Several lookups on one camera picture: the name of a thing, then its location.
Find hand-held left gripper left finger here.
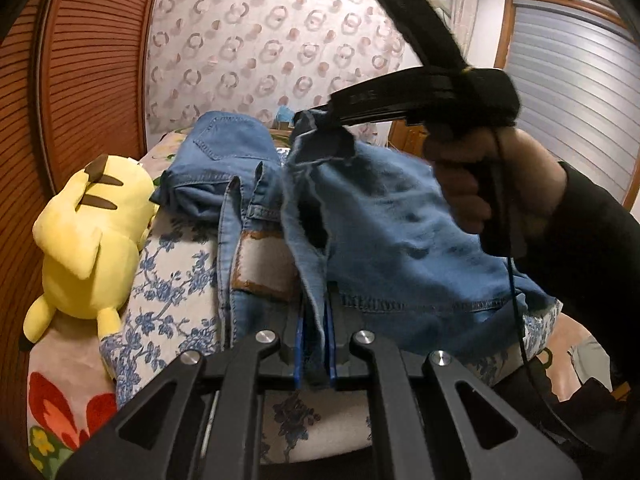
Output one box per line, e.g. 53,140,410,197
55,305,308,480

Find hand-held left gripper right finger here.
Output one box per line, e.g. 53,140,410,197
326,304,584,480

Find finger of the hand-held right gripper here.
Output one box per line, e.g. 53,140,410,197
294,69,427,124
340,116,412,129

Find blue denim pants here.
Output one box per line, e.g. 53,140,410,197
150,110,561,391

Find person's right forearm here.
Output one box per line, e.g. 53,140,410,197
515,160,640,411

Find person's right hand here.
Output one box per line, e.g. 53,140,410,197
422,127,569,262

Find wooden sideboard cabinet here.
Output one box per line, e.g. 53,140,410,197
389,121,432,157

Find beige tied side curtain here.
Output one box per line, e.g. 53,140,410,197
451,0,482,58

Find grey window blind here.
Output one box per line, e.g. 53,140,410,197
502,2,640,206

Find circle patterned sheer curtain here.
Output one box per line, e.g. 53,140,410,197
145,0,466,136

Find blue floral white cloth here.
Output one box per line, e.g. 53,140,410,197
100,210,561,466

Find dark cloth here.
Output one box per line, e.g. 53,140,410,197
495,360,631,480

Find colourful floral blanket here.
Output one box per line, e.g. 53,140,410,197
25,130,616,480

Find yellow plush toy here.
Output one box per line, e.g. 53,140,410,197
22,154,161,346

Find wooden louvered wardrobe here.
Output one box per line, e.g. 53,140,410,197
0,0,166,321

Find wooden window frame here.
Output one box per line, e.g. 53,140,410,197
492,0,623,73

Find black strap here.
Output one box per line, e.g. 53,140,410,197
357,0,471,71

